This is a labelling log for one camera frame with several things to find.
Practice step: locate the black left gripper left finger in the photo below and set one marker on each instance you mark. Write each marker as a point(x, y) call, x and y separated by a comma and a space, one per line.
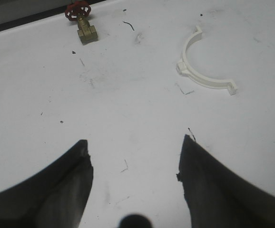
point(55, 197)

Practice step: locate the brass valve red handwheel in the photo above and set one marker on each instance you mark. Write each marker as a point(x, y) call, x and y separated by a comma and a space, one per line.
point(79, 11)

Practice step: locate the white half pipe clamp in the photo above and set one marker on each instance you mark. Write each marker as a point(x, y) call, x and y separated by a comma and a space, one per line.
point(184, 68)

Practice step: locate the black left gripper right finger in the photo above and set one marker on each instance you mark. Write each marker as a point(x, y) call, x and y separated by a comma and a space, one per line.
point(217, 197)

